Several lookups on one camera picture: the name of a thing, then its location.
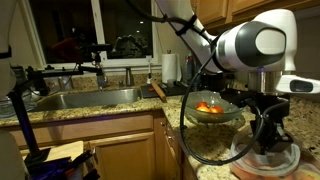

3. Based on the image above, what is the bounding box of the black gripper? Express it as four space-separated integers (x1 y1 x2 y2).
249 96 294 155

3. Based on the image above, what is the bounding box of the clear plastic zip bag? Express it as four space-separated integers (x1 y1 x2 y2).
229 131 320 180

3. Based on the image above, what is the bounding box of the dark red peach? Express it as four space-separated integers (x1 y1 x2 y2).
229 163 264 180

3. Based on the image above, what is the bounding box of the pale pink peach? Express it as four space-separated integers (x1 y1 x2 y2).
293 169 320 180

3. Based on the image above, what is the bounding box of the clear glass bowl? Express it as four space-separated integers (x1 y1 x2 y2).
181 90 246 125

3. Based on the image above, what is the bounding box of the red round fruit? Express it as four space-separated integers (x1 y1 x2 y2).
209 105 224 114

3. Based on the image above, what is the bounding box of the yellow round fruit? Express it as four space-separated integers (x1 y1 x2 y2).
196 105 211 113

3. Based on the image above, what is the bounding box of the black kitchen appliance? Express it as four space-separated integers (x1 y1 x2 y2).
199 72 234 93

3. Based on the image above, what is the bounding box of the wooden base cabinet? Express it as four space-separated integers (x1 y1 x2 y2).
162 114 198 180

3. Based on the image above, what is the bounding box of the dark plastic bottle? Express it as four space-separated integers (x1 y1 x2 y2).
182 54 198 87

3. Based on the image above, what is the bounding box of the black cutting board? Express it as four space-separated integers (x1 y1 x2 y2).
139 83 191 99

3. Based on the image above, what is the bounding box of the white paper towel roll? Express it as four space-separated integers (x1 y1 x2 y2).
161 52 183 84

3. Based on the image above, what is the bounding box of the light wooden cabinet door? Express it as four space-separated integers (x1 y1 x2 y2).
195 0 230 25
229 0 320 18

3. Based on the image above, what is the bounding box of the white dish brush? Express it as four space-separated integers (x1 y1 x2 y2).
145 54 154 84

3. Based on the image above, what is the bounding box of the wooden sink cabinet door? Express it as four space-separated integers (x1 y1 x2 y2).
88 131 158 180

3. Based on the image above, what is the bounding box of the steel faucet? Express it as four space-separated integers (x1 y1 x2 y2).
124 66 135 87

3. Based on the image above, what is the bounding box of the stainless steel sink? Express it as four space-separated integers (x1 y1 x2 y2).
33 87 143 113

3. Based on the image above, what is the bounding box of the wooden sink drawer panel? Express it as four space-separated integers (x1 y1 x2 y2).
9 113 155 149

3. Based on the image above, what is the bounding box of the white framed window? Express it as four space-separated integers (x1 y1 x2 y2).
18 0 160 71

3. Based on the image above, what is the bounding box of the clear glass dish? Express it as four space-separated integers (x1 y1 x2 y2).
0 90 37 119

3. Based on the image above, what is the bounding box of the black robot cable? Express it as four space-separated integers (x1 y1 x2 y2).
124 0 291 167

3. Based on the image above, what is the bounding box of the wooden handled utensil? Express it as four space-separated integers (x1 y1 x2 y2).
150 81 168 103

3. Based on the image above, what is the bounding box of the black camera bar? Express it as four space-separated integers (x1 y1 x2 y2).
77 42 113 68

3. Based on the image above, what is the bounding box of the black camera tripod stand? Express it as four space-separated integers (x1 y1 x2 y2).
7 88 52 166

